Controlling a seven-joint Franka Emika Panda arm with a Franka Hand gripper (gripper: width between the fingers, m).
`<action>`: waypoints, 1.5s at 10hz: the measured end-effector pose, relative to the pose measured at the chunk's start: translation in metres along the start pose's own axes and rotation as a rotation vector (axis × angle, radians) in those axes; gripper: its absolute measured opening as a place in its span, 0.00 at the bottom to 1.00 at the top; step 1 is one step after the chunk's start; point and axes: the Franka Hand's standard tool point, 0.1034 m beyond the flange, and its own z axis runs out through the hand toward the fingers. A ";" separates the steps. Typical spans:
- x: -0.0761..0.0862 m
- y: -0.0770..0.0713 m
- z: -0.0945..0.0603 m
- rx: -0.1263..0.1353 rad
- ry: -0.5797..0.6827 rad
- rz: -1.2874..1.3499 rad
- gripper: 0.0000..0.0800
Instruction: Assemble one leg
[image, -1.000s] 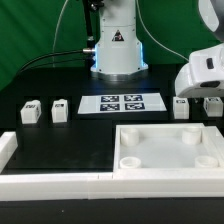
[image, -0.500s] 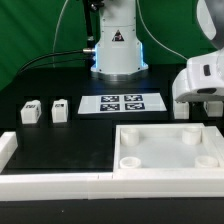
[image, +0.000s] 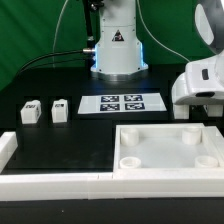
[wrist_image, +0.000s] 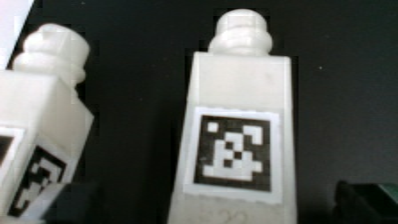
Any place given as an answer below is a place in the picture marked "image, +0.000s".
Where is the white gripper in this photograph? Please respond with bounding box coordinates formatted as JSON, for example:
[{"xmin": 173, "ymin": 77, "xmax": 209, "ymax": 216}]
[{"xmin": 172, "ymin": 53, "xmax": 224, "ymax": 105}]

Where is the white U-shaped fence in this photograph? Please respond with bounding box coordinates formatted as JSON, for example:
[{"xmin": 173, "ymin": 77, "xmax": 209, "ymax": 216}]
[{"xmin": 0, "ymin": 132, "xmax": 224, "ymax": 201}]

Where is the black vertical hose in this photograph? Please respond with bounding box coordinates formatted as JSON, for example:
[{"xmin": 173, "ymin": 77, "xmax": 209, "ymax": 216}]
[{"xmin": 82, "ymin": 0, "xmax": 98, "ymax": 51}]

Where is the white square tabletop tray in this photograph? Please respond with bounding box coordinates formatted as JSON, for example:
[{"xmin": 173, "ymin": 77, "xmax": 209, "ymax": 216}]
[{"xmin": 113, "ymin": 123, "xmax": 224, "ymax": 180}]

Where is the black cable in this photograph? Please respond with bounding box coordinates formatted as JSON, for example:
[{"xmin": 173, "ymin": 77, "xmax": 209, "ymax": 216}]
[{"xmin": 16, "ymin": 48, "xmax": 98, "ymax": 76}]

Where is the white tag sheet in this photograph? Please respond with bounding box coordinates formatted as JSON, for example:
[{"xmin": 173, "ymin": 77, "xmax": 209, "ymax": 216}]
[{"xmin": 78, "ymin": 93, "xmax": 166, "ymax": 114}]

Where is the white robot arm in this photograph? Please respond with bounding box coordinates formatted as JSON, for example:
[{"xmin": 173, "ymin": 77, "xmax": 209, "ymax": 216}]
[{"xmin": 91, "ymin": 0, "xmax": 224, "ymax": 105}]

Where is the grey thin cable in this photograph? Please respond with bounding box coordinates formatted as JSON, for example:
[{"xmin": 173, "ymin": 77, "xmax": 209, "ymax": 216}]
[{"xmin": 52, "ymin": 0, "xmax": 70, "ymax": 69}]

